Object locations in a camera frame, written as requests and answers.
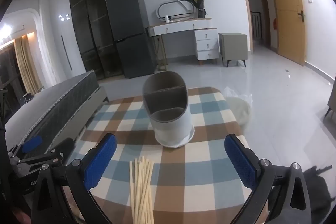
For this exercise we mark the checked tablecloth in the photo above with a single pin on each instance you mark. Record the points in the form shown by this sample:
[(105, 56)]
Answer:
[(204, 134)]

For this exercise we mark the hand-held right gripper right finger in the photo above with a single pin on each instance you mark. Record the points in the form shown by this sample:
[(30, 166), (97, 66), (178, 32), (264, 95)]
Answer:
[(240, 161)]

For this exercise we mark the wooden door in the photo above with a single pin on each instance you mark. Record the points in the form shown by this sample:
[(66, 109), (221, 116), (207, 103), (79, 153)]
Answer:
[(288, 16)]

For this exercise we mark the oval mirror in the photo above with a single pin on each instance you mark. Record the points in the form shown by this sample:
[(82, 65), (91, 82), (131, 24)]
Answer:
[(173, 7)]

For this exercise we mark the small white roll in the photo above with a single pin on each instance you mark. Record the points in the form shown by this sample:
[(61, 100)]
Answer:
[(166, 19)]

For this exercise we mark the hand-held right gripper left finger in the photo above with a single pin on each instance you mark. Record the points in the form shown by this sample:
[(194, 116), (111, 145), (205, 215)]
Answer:
[(101, 158)]

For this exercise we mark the white wardrobe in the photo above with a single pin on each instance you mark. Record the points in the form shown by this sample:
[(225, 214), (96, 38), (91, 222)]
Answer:
[(60, 61)]

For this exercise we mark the wooden stool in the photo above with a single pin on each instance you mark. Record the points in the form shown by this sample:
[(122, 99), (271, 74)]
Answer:
[(159, 48)]

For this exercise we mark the grey white utensil holder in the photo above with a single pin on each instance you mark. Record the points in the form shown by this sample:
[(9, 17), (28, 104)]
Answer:
[(170, 124)]

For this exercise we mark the red fire extinguisher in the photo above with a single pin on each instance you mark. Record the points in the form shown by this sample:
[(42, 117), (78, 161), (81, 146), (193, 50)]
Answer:
[(274, 24)]

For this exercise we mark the grey furniture piece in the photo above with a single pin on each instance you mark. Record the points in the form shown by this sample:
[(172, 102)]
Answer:
[(331, 98)]

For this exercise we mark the white dressing table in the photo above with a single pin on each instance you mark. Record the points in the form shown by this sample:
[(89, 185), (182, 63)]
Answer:
[(207, 43)]

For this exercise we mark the grey nightstand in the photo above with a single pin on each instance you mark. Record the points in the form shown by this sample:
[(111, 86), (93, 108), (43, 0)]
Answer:
[(233, 47)]

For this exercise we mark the dark window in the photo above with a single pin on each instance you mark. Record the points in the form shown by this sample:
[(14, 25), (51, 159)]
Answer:
[(10, 69)]

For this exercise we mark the pile of wooden chopsticks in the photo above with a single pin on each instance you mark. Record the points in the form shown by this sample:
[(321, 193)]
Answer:
[(141, 192)]

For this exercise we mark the black bag with plant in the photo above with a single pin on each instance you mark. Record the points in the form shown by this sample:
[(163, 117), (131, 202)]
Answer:
[(199, 5)]

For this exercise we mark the grey quilted bed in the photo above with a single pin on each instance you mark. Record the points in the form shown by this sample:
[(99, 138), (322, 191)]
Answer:
[(52, 103)]

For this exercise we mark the white plastic bag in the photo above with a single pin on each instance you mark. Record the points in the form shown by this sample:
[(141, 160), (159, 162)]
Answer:
[(240, 108)]

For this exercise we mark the dark grey fridge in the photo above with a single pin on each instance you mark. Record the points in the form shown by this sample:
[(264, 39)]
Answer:
[(131, 37)]

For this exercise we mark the beige curtain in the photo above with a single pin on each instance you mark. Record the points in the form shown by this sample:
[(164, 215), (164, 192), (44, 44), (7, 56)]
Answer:
[(26, 66)]

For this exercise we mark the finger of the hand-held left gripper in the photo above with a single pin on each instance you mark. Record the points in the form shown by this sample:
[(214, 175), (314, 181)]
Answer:
[(61, 148), (32, 143)]

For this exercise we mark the dark glass cabinet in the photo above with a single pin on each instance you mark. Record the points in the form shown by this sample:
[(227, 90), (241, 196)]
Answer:
[(89, 29)]

